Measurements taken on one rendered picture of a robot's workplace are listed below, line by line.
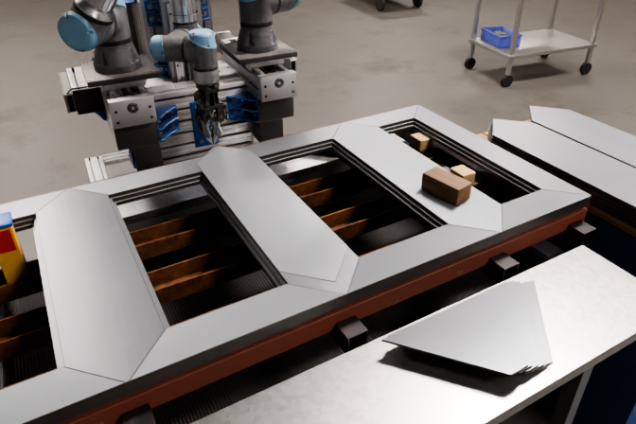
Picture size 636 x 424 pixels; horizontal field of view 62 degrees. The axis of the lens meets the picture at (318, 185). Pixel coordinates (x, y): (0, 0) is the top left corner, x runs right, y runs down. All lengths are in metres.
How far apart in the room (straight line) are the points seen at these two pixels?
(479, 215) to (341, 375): 0.56
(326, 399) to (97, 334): 0.45
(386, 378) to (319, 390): 0.13
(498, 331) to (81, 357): 0.81
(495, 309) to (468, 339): 0.11
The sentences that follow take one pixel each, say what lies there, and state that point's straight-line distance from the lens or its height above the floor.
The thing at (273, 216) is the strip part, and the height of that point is 0.85.
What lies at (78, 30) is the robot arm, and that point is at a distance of 1.71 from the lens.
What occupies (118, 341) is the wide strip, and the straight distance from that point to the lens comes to 1.10.
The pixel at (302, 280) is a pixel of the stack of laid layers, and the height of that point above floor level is 0.85.
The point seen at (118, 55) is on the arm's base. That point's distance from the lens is 1.86.
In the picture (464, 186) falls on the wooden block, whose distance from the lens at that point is 1.43.
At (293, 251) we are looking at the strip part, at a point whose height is 0.85.
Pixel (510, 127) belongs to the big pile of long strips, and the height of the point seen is 0.85.
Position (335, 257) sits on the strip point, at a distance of 1.22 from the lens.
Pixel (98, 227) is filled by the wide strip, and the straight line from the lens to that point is 1.42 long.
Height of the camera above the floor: 1.61
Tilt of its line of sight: 31 degrees down
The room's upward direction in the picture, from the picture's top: straight up
